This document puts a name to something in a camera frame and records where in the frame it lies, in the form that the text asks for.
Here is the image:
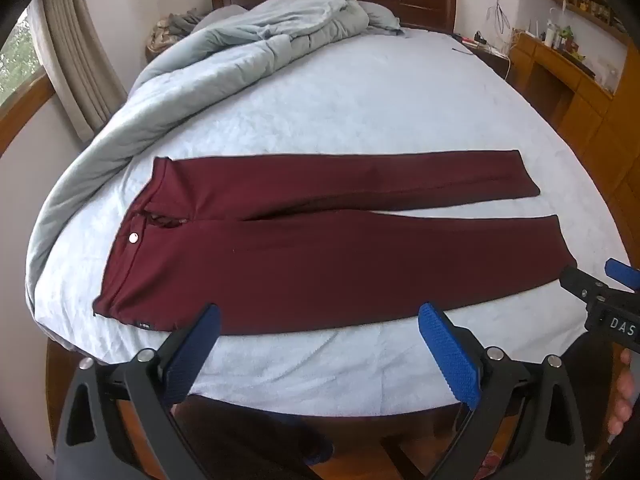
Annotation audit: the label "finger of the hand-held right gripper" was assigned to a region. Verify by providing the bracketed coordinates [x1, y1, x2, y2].
[604, 258, 640, 293]
[558, 265, 610, 307]

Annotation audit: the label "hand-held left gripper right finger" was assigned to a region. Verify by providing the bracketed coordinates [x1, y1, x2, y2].
[418, 302, 589, 480]

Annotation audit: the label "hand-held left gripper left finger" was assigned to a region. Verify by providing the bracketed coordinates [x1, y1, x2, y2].
[52, 303, 222, 480]

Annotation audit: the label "maroon pants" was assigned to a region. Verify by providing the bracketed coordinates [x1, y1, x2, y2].
[93, 149, 578, 337]

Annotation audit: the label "person's right hand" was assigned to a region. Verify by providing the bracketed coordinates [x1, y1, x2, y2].
[606, 349, 636, 437]

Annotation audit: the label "dark wooden nightstand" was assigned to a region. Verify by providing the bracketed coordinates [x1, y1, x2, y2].
[452, 32, 512, 80]

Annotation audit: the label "bed with light blue sheet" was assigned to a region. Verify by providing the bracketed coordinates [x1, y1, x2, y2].
[30, 27, 632, 418]

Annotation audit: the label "grey-blue quilt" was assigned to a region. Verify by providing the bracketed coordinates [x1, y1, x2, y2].
[25, 0, 401, 353]

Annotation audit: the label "beige curtain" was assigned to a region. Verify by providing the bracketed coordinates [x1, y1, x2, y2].
[40, 0, 129, 144]

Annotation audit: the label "camouflage patterned cloth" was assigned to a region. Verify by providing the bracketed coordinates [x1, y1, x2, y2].
[149, 16, 177, 57]

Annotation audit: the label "dark grey cloth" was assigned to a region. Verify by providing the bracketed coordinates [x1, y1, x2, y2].
[167, 9, 207, 36]

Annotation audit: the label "white wall cables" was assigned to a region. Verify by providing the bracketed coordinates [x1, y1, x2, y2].
[491, 0, 513, 32]

